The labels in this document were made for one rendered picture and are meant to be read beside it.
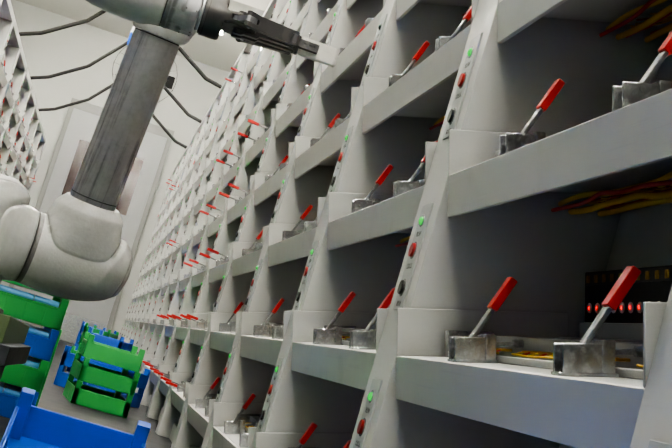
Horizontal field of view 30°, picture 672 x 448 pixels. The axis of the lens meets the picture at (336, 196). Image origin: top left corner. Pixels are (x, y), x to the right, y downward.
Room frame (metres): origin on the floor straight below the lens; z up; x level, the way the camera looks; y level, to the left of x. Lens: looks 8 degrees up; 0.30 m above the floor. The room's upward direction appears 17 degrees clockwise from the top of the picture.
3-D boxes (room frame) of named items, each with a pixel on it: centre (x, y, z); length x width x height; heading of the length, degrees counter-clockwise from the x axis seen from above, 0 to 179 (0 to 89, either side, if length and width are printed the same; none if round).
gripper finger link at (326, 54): (2.05, 0.10, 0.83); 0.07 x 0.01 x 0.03; 99
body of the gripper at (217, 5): (2.02, 0.25, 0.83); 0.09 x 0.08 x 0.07; 99
